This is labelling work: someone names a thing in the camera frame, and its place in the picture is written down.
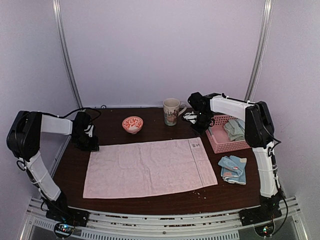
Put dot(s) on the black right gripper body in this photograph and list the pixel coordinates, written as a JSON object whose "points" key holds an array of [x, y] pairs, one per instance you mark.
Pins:
{"points": [[205, 121]]}

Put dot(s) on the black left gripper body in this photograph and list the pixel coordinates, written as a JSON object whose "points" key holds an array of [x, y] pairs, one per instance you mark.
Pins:
{"points": [[84, 143]]}

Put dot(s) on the large pink towel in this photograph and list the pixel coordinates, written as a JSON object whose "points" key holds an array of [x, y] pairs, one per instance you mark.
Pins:
{"points": [[148, 169]]}

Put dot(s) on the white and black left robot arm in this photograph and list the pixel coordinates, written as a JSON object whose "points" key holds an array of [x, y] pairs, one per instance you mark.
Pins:
{"points": [[24, 139]]}

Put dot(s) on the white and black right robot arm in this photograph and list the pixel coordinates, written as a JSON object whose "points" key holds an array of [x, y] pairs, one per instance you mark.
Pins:
{"points": [[258, 134]]}

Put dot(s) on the pink perforated plastic basket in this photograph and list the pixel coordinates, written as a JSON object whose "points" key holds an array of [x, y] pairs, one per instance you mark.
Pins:
{"points": [[218, 137]]}

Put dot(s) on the grey-green folded towel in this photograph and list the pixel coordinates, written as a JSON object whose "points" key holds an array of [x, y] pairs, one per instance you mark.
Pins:
{"points": [[234, 132]]}

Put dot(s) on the light blue folded towel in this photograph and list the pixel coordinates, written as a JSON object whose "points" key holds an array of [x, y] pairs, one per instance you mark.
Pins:
{"points": [[241, 124]]}

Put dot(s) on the white mug with coral pattern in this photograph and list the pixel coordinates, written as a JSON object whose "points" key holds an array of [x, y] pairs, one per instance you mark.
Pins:
{"points": [[172, 109]]}

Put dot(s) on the red and white patterned bowl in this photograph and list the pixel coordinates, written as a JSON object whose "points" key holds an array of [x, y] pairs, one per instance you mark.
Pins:
{"points": [[132, 124]]}

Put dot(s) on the blue patterned crumpled cloth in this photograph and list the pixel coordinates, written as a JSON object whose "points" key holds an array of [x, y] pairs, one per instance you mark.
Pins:
{"points": [[233, 169]]}

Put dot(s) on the left round circuit board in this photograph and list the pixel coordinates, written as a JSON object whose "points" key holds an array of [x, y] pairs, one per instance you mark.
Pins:
{"points": [[63, 230]]}

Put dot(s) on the round circuit board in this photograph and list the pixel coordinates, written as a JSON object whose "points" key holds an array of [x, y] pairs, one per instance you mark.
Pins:
{"points": [[63, 230], [265, 230]]}

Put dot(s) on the right round circuit board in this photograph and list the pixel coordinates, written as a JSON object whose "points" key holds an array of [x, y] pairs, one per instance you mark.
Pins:
{"points": [[265, 230]]}

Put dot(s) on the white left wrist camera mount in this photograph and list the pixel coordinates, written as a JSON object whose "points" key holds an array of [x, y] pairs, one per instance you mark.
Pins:
{"points": [[90, 130]]}

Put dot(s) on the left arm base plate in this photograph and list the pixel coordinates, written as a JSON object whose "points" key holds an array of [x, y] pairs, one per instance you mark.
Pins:
{"points": [[74, 217]]}

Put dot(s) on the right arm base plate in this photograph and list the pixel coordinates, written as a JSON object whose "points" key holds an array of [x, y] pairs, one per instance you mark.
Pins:
{"points": [[256, 215]]}

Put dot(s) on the aluminium front rail frame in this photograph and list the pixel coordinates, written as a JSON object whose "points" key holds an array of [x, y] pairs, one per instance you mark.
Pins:
{"points": [[223, 225]]}

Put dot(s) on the aluminium right corner post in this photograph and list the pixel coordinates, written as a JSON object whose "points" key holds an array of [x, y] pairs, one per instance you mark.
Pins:
{"points": [[261, 48]]}

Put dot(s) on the aluminium corner post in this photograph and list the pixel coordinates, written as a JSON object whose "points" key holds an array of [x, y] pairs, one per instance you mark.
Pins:
{"points": [[261, 48], [65, 53]]}

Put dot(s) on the aluminium left corner post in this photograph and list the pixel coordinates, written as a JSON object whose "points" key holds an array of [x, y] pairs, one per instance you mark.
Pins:
{"points": [[65, 53]]}

